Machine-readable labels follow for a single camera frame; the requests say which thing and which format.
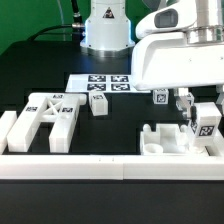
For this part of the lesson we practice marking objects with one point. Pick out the white marker sheet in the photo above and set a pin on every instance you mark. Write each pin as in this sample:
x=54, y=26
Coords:
x=80, y=83

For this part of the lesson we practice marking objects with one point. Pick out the white U-shaped fence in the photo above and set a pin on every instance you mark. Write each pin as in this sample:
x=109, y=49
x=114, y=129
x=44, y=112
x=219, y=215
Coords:
x=103, y=167

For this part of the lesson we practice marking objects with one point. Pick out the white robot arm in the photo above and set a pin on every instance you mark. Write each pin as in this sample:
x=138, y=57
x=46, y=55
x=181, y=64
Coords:
x=108, y=31

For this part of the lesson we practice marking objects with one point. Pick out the small white marker cube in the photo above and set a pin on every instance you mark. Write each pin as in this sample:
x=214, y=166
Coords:
x=160, y=96

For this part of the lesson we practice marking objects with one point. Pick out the white chair seat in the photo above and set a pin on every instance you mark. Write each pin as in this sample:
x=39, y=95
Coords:
x=168, y=140

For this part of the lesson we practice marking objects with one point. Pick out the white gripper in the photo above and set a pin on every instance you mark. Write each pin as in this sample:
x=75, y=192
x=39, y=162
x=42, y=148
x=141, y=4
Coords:
x=180, y=45

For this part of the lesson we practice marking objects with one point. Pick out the right white marker cube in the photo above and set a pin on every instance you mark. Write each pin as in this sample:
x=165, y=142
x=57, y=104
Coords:
x=184, y=102

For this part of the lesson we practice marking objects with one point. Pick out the white chair back frame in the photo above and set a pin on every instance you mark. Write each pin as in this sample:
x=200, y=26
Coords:
x=60, y=109

